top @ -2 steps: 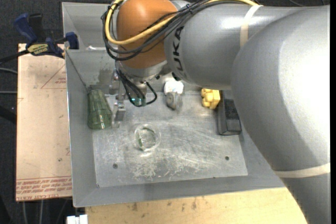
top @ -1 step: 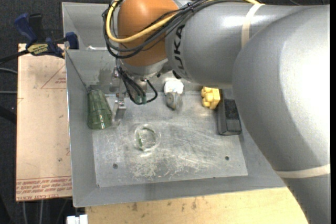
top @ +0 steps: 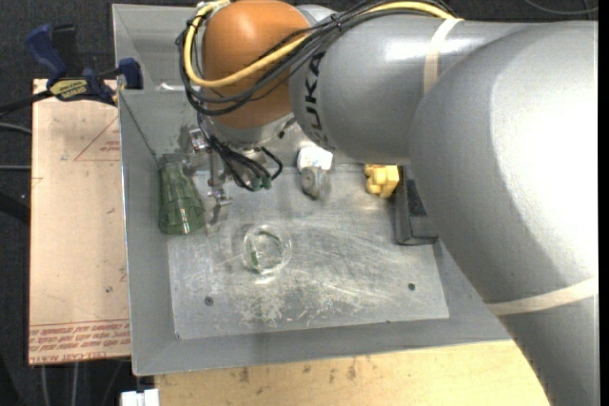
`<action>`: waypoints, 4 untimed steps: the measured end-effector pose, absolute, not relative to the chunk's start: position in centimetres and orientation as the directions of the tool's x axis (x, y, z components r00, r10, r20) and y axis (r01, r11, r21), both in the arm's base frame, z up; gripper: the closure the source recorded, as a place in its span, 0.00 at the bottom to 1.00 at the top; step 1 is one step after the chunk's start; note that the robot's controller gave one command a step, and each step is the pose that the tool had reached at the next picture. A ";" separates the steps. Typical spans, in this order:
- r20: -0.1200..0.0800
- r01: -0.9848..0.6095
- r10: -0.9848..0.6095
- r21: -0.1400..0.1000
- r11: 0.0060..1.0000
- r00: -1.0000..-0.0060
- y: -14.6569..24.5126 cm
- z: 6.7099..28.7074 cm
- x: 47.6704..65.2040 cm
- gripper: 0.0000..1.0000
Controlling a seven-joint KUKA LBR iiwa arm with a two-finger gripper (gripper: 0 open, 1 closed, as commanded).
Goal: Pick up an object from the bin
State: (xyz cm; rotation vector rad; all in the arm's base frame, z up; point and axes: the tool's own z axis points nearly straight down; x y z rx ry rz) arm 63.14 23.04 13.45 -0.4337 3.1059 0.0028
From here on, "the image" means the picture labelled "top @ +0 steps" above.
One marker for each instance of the yellow toy figure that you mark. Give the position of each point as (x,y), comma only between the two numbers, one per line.
(380,179)

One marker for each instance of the black flat block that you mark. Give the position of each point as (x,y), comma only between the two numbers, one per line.
(413,214)

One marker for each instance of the clear glass bowl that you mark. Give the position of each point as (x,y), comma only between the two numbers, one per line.
(267,248)

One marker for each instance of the brown cardboard board, red print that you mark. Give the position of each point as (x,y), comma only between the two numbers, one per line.
(76,223)

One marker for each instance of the white and grey tape dispenser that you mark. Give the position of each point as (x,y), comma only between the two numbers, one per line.
(314,171)

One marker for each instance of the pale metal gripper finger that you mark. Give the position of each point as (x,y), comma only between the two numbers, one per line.
(197,141)
(220,203)

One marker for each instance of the grey metal bin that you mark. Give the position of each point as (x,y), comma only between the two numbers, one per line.
(333,280)

